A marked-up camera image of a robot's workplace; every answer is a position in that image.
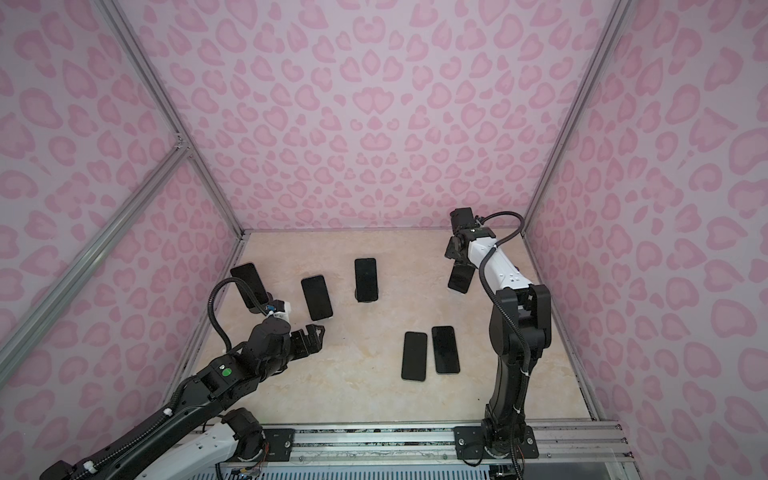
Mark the black phone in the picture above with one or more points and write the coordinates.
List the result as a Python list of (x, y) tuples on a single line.
[(366, 279), (414, 358), (317, 298), (461, 277), (251, 284)]

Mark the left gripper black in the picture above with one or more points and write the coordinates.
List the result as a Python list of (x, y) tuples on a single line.
[(316, 339)]

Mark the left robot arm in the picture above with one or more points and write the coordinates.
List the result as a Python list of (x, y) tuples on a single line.
[(272, 345)]

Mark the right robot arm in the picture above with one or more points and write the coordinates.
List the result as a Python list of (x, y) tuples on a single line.
[(520, 326)]

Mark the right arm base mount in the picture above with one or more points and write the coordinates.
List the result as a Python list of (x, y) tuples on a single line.
[(473, 443)]

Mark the far left grey stand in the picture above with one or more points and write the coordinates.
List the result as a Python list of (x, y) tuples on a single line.
[(264, 299)]

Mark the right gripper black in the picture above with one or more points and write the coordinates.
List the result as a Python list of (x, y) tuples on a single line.
[(452, 249)]

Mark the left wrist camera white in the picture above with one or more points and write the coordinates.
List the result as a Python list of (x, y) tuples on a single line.
[(279, 309)]

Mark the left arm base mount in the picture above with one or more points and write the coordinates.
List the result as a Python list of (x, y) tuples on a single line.
[(270, 445)]

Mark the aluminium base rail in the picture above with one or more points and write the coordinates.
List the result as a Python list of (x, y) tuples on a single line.
[(569, 449)]

